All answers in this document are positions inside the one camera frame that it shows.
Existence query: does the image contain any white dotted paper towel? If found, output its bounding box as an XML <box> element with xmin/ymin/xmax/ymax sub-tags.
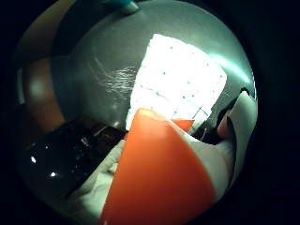
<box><xmin>125</xmin><ymin>33</ymin><xmax>229</xmax><ymax>133</ymax></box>

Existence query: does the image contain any orange bowl with white inside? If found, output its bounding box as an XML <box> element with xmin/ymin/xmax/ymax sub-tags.
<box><xmin>98</xmin><ymin>89</ymin><xmax>259</xmax><ymax>225</ymax></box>

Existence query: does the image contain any the person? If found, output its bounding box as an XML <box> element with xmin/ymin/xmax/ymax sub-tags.
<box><xmin>67</xmin><ymin>140</ymin><xmax>127</xmax><ymax>223</ymax></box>

